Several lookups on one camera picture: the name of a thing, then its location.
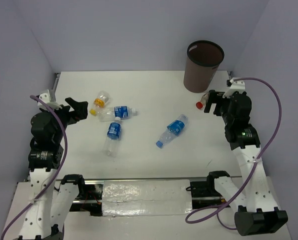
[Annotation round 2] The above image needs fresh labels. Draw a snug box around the blue label bottle horizontal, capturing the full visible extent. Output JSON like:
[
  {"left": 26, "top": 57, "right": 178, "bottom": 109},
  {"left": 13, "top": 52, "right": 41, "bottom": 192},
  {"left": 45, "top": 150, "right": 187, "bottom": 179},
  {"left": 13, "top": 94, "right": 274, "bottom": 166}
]
[{"left": 97, "top": 105, "right": 138, "bottom": 122}]

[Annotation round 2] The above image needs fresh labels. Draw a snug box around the orange cap clear bottle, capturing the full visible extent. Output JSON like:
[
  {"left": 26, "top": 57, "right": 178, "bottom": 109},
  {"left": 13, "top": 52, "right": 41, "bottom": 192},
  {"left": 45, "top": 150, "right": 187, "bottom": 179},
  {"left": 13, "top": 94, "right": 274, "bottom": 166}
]
[{"left": 93, "top": 90, "right": 112, "bottom": 108}]

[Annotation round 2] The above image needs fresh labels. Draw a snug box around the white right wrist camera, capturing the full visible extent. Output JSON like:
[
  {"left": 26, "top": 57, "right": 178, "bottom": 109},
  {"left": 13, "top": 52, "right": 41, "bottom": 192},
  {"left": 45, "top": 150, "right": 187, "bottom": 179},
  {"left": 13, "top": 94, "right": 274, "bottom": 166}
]
[{"left": 223, "top": 78, "right": 245, "bottom": 99}]

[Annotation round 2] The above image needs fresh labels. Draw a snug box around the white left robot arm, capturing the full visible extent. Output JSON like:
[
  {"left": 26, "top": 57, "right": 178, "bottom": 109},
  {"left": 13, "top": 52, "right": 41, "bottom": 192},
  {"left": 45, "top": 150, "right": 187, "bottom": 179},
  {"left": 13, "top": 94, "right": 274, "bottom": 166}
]
[{"left": 18, "top": 96, "right": 88, "bottom": 240}]

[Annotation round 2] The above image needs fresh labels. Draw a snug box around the silver foil sheet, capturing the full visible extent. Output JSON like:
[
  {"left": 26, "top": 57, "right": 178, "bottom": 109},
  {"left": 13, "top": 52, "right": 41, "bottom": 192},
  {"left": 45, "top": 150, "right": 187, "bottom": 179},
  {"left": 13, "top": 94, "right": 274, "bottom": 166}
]
[{"left": 102, "top": 179, "right": 192, "bottom": 217}]

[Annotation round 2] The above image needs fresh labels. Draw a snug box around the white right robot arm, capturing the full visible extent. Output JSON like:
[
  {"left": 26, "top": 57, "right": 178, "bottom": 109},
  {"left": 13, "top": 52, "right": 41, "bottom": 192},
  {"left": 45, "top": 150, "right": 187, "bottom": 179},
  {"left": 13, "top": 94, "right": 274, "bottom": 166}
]
[{"left": 204, "top": 90, "right": 288, "bottom": 236}]

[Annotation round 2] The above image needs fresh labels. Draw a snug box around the brown waste bin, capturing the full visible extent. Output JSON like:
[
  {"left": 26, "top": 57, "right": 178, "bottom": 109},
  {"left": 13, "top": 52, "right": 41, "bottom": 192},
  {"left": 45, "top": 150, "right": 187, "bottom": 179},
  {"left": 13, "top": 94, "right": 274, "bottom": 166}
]
[{"left": 183, "top": 40, "right": 225, "bottom": 93}]

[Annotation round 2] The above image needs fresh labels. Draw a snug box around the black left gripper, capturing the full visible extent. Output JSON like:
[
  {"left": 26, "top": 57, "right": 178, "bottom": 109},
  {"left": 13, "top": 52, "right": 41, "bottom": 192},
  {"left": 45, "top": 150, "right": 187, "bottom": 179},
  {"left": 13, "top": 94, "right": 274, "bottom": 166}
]
[{"left": 42, "top": 97, "right": 88, "bottom": 142}]

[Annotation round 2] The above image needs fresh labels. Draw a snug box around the blue label bottle white cap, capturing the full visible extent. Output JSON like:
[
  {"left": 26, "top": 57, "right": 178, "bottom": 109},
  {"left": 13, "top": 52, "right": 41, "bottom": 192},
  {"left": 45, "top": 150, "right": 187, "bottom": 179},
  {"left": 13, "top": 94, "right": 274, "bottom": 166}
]
[{"left": 103, "top": 117, "right": 122, "bottom": 157}]

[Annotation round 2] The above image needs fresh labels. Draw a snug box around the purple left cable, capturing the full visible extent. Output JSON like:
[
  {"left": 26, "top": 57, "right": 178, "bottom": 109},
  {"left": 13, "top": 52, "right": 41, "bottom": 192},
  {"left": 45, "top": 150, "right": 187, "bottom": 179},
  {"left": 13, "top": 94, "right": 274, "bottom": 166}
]
[{"left": 0, "top": 94, "right": 69, "bottom": 240}]

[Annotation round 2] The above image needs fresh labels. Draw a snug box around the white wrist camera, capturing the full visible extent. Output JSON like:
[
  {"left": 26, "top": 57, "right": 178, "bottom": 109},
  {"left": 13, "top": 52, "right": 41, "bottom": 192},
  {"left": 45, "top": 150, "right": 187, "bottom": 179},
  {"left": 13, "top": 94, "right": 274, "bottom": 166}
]
[
  {"left": 38, "top": 89, "right": 62, "bottom": 110},
  {"left": 223, "top": 78, "right": 245, "bottom": 99}
]

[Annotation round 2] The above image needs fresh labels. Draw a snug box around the red cap small bottle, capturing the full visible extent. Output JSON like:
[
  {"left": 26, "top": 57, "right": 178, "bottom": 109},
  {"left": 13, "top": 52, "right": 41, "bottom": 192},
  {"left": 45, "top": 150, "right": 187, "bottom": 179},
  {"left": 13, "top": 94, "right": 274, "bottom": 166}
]
[{"left": 196, "top": 92, "right": 209, "bottom": 110}]

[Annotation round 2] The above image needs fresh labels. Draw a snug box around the crushed bottle blue cap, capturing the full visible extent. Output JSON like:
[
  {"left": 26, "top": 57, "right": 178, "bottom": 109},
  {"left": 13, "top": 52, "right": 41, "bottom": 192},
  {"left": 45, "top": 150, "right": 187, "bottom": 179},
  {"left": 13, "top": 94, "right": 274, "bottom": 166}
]
[{"left": 156, "top": 114, "right": 188, "bottom": 149}]

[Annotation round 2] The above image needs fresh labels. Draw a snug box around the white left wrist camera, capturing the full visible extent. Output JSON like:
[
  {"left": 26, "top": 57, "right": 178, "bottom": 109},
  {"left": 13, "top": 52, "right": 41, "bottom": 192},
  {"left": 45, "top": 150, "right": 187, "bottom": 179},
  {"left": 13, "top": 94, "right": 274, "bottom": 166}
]
[{"left": 38, "top": 89, "right": 62, "bottom": 110}]

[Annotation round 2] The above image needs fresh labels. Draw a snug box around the yellow cap small bottle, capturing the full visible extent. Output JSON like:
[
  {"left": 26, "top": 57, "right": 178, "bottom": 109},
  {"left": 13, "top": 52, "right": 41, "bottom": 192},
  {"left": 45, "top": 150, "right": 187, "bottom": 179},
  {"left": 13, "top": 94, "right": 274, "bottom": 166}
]
[{"left": 89, "top": 108, "right": 99, "bottom": 116}]

